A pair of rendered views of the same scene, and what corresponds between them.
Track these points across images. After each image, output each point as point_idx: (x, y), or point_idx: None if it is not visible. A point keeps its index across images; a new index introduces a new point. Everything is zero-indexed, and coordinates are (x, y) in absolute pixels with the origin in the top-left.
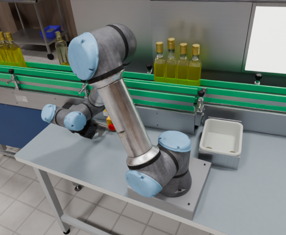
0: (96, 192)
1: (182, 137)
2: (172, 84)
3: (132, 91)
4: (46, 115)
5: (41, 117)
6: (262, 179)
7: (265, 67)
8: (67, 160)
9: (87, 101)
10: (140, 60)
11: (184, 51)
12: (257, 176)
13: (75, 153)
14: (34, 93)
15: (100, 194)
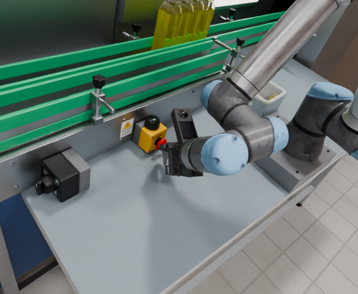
0: (55, 290)
1: (332, 84)
2: (187, 44)
3: (170, 70)
4: (242, 158)
5: (229, 171)
6: (292, 105)
7: (225, 0)
8: (186, 232)
9: (240, 97)
10: (95, 21)
11: None
12: (288, 105)
13: (175, 215)
14: None
15: (64, 284)
